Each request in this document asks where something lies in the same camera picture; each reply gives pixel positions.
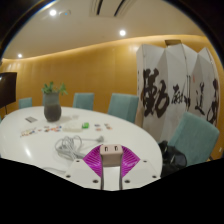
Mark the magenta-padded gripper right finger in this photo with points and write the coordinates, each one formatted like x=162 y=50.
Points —
x=130 y=161

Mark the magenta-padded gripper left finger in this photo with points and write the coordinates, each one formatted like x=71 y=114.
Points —
x=91 y=161

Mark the small beige charger block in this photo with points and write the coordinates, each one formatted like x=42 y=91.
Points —
x=111 y=155

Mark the short row of colourful cards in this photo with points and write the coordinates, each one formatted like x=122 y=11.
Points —
x=98 y=126

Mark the small green object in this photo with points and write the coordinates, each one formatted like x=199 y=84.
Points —
x=85 y=125

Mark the black bag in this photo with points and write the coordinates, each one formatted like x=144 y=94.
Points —
x=171 y=158

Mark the long row of colourful cards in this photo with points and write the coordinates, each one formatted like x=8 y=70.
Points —
x=50 y=128

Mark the row of teal chairs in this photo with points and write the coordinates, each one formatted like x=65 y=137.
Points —
x=123 y=106

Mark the potted plant in grey vase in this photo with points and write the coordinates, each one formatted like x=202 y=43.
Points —
x=52 y=108

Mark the large teal upholstered chair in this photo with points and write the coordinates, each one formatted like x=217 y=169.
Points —
x=195 y=136

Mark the dark grey card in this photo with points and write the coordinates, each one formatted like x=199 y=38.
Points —
x=31 y=119

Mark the white calligraphy folding screen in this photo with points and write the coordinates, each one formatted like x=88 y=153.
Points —
x=166 y=80

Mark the round ceiling lights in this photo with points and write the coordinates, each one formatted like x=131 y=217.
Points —
x=122 y=32

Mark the ceiling air vent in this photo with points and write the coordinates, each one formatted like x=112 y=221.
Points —
x=110 y=6

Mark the black wall screen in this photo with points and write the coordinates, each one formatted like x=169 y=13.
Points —
x=7 y=88

